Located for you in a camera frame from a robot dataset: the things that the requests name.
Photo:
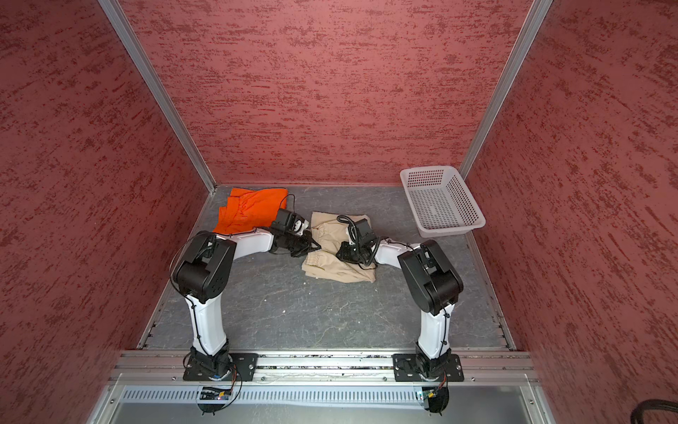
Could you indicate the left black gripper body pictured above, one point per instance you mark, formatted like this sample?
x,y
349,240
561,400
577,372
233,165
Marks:
x,y
297,245

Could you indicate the white plastic laundry basket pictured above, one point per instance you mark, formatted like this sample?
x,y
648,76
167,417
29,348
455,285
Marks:
x,y
441,203

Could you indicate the right aluminium corner post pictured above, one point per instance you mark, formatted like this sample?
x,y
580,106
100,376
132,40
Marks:
x,y
525,39

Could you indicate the small circuit board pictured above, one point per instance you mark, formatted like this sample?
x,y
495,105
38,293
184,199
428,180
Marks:
x,y
432,394
215,394

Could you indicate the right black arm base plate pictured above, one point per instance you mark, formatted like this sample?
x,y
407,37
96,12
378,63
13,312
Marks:
x,y
419,368

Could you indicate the aluminium front rail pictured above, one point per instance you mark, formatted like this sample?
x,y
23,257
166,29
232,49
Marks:
x,y
332,367

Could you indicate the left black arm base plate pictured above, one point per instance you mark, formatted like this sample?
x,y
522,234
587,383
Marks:
x,y
223,368

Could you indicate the right small circuit board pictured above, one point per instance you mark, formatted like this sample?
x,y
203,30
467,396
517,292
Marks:
x,y
432,394

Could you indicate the aluminium corner post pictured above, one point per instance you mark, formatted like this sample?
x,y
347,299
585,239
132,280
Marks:
x,y
123,28
525,39

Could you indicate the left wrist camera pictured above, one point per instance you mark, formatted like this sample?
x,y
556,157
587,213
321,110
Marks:
x,y
300,226

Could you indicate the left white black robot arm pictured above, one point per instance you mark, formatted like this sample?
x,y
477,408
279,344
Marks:
x,y
201,272

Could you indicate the left small circuit board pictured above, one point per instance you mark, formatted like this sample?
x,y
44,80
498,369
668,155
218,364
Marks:
x,y
215,394

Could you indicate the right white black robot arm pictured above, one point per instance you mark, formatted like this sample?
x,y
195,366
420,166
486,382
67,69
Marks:
x,y
433,283

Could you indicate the beige shorts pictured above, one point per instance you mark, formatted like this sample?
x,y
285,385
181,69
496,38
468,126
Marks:
x,y
329,233

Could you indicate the left aluminium corner post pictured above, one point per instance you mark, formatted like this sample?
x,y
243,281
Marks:
x,y
123,28

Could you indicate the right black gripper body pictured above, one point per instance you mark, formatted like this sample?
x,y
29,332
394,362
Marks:
x,y
350,253

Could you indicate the white slotted cable duct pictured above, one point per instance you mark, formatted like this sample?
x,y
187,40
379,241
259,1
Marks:
x,y
293,395

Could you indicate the orange shorts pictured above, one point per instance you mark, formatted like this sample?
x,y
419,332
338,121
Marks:
x,y
247,209

